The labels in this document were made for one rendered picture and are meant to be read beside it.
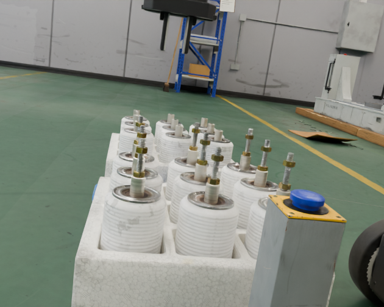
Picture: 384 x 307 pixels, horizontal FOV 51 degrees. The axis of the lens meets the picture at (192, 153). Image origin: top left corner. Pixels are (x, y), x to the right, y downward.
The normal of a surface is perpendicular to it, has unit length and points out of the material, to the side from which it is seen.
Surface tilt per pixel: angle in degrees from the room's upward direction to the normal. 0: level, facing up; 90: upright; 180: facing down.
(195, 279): 90
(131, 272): 90
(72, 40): 90
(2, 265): 0
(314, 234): 90
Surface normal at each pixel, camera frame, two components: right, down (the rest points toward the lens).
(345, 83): 0.14, -0.21
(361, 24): 0.09, 0.23
